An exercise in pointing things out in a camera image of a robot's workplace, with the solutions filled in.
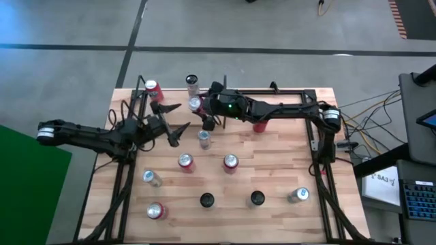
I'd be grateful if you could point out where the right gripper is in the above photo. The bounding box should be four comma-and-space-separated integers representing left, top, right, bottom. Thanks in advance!
193, 80, 255, 132

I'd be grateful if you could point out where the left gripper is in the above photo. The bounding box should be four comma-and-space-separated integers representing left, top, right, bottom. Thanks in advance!
136, 101, 191, 148

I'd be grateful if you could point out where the red cola can white script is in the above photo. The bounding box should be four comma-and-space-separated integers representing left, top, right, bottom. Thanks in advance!
187, 95, 206, 116

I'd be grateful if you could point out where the Celsius can black lid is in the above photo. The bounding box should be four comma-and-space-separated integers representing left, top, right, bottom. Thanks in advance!
185, 73, 201, 98
245, 190, 266, 209
199, 192, 216, 210

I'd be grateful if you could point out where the slim silver blue can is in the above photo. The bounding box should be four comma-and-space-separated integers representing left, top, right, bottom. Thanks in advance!
141, 169, 164, 188
197, 129, 213, 151
286, 186, 311, 205

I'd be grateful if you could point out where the red cola can black script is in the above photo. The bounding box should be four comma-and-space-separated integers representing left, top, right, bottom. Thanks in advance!
252, 119, 270, 133
223, 153, 240, 175

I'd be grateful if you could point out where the black shelf divider plate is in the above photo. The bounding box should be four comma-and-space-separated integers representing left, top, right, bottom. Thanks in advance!
222, 75, 228, 129

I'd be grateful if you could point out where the black power adapter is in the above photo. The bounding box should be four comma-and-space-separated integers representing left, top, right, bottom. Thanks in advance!
336, 140, 359, 151

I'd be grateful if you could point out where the green floor mat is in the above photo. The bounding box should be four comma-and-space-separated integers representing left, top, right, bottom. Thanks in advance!
0, 124, 73, 245

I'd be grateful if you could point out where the black desk bar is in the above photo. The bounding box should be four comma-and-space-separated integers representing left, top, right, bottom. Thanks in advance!
352, 142, 411, 178

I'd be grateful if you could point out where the white SA3 label sheet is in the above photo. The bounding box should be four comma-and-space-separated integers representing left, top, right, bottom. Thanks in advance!
360, 165, 402, 208

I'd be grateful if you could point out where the dark grey desk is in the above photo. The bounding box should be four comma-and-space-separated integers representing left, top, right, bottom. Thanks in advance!
394, 159, 436, 245

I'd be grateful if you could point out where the black monitor pole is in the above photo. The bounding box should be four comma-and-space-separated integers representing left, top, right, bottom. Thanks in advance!
410, 63, 436, 86

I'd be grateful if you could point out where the small display screen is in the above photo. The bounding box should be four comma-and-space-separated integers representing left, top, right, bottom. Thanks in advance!
415, 108, 436, 130

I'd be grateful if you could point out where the black mat orange striped edge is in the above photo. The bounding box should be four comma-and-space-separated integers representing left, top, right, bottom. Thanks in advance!
388, 0, 436, 41

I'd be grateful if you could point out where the backlit computer keyboard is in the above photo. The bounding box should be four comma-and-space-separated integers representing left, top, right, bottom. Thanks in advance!
399, 178, 436, 222

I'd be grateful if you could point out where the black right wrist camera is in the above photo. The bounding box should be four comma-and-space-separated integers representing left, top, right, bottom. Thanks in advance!
213, 91, 228, 118

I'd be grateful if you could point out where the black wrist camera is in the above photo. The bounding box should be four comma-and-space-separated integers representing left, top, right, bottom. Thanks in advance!
213, 91, 228, 118
145, 114, 165, 133

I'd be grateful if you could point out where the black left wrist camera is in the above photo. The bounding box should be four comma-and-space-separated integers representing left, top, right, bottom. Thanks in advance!
145, 114, 165, 133

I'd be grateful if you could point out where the black aluminium rig frame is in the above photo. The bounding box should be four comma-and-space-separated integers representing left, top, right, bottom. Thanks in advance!
73, 74, 369, 244

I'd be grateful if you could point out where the yellow floor cable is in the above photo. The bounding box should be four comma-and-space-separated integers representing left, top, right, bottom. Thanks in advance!
316, 0, 330, 18

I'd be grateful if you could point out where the thin dark rig cable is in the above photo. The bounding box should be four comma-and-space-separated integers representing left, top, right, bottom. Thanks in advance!
337, 88, 402, 110

